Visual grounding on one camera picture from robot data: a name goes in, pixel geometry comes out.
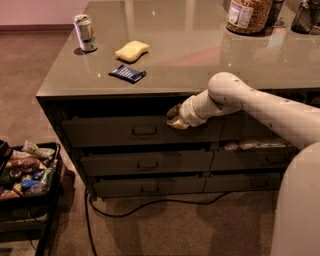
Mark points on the dark glass pitcher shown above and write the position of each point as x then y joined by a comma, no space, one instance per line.
306,17

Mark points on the blue snack bar wrapper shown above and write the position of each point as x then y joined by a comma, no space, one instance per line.
127,74

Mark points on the green snack bag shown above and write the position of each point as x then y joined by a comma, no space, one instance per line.
35,150

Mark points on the white packets in drawer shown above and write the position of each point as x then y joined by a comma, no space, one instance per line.
252,144

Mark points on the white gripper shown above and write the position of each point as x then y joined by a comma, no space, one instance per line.
189,113

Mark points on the white green soda can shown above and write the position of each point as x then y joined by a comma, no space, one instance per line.
85,33

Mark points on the grey drawer cabinet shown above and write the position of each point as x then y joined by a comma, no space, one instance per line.
189,43

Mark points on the blue snack packet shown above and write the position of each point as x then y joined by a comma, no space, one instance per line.
27,184

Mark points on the black snack cart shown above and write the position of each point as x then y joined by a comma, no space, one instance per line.
29,214

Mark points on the grey drawer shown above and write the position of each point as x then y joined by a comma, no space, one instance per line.
252,159
147,162
240,126
136,130
149,186
242,182

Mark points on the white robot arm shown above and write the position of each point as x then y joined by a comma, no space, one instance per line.
297,219

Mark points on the brown snack bag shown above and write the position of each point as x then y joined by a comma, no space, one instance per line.
26,162

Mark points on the yellow sponge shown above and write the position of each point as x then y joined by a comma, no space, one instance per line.
132,51

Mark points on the large clear nut jar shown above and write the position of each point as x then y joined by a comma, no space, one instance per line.
248,17

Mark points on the dark jar behind nut jar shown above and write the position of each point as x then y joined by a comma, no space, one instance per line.
274,12

